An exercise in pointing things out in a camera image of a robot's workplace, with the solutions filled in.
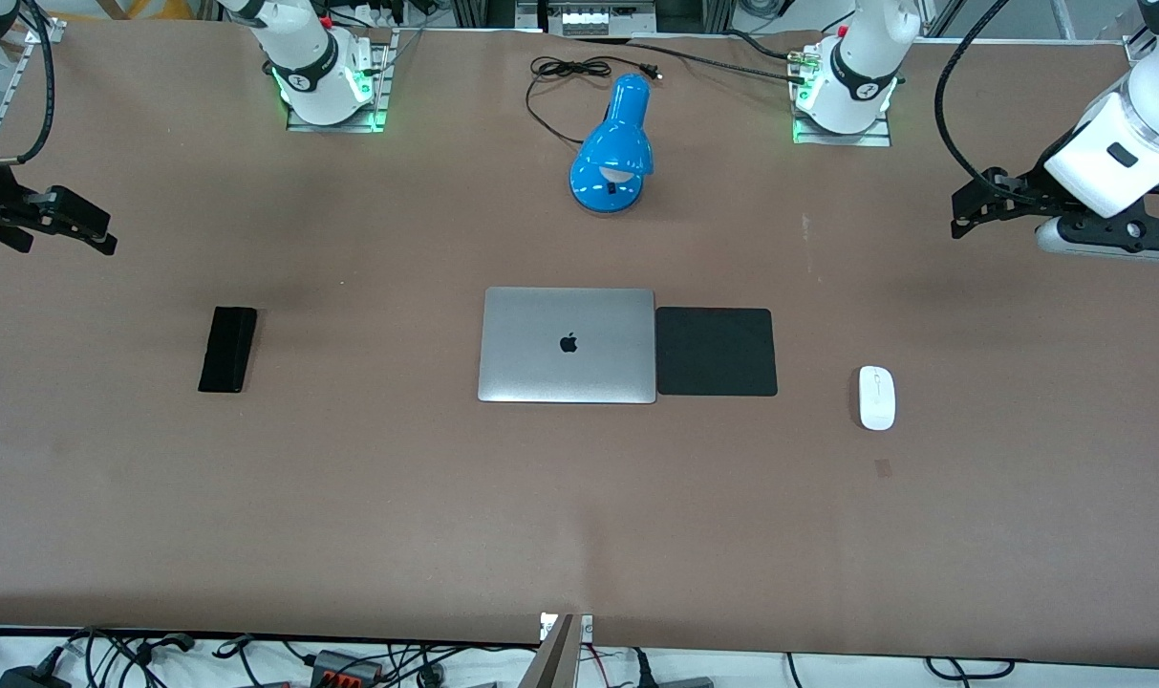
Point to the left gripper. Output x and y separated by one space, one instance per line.
1031 186

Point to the black smartphone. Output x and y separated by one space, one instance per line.
227 349

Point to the white computer mouse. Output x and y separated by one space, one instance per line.
877 397

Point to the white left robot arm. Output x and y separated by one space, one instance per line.
861 67

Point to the black mouse pad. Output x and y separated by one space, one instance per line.
716 352

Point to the blue desk lamp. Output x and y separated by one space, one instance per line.
615 148

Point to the white power strip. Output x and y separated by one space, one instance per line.
606 17

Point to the black power adapter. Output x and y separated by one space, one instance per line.
32 677

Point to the silver closed laptop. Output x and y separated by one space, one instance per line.
567 345

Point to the black orange connector box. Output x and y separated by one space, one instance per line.
347 667

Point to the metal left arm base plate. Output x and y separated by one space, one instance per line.
842 139

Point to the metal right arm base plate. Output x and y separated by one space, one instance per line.
302 122

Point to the wooden post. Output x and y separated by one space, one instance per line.
560 659

